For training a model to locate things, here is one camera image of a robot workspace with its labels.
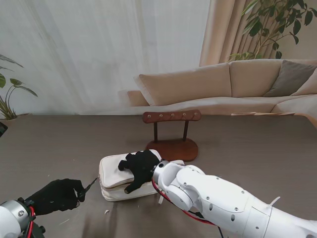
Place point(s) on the white zippered cosmetic bag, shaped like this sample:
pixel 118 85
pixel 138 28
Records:
pixel 111 171

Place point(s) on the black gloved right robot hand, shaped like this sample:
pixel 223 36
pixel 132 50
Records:
pixel 142 166

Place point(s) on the grey sofa cushion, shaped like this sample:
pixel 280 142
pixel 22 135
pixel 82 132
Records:
pixel 289 79

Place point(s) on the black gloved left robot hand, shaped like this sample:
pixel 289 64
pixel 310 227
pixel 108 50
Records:
pixel 54 196

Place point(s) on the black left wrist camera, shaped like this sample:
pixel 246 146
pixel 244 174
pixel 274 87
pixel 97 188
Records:
pixel 39 230

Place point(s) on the dark wooden jewelry stand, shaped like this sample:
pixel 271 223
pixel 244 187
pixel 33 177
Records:
pixel 173 148

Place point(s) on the broad-leaved green potted plant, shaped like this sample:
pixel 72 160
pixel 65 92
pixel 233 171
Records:
pixel 18 82

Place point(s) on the small white paper scrap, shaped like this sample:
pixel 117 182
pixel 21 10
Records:
pixel 107 212

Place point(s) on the tall dark-leaved plant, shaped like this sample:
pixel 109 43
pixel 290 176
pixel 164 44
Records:
pixel 256 28

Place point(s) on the white sheer curtain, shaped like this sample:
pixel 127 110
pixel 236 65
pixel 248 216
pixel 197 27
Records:
pixel 99 49

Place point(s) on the beige curtain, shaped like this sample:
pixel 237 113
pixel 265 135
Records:
pixel 223 29

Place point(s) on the beige sofa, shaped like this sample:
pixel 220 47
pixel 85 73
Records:
pixel 185 84

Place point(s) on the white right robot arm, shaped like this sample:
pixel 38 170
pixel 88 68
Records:
pixel 223 198

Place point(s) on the black device at table edge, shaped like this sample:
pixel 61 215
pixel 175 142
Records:
pixel 2 130

